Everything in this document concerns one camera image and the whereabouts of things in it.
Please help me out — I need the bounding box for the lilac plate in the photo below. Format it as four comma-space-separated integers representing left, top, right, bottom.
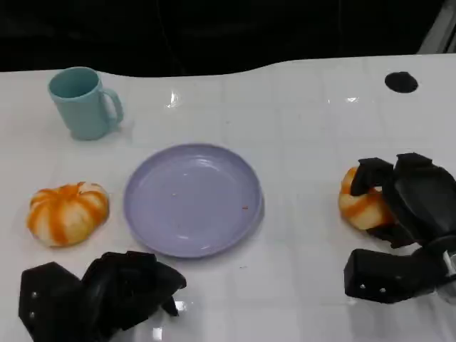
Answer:
123, 142, 265, 259

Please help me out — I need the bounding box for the orange white toy bread roll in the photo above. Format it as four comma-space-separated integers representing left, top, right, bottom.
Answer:
338, 166, 396, 230
27, 181, 110, 249

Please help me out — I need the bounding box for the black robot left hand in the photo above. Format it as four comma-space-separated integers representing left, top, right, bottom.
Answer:
81, 250, 187, 342

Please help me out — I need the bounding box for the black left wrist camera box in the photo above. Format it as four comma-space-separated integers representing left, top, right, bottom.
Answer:
18, 261, 86, 342

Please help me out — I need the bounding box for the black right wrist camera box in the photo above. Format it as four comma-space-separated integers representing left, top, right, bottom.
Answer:
343, 248, 446, 305

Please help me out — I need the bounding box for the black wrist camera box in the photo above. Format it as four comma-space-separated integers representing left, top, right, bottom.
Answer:
18, 261, 86, 342
343, 248, 446, 305

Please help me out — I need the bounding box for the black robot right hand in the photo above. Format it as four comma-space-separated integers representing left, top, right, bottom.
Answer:
350, 152, 456, 249

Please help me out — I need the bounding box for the black round table grommet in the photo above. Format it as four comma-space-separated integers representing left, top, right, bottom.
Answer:
384, 71, 419, 94

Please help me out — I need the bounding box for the pale metal frame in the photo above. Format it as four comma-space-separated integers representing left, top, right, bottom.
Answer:
417, 0, 456, 55

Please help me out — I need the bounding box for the pale green mug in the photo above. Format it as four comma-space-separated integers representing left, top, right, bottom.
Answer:
48, 66, 125, 141

